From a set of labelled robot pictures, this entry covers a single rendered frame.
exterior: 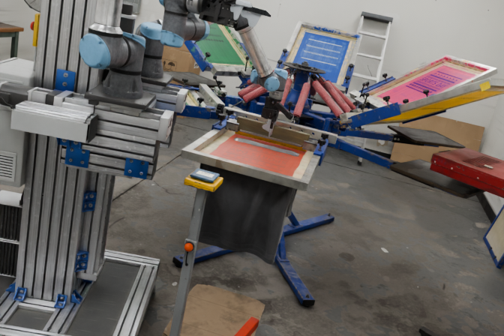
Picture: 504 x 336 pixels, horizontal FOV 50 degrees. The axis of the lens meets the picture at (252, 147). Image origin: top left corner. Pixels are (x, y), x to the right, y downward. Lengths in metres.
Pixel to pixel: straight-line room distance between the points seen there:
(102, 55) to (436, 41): 5.51
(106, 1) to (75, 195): 0.90
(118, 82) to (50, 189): 0.63
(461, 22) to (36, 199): 5.59
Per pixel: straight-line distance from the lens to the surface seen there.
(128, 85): 2.03
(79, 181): 2.38
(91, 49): 1.92
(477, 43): 7.04
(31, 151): 2.41
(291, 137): 2.91
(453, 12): 6.99
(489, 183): 2.92
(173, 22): 1.76
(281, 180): 2.35
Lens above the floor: 1.72
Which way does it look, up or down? 16 degrees down
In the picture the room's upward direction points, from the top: 12 degrees clockwise
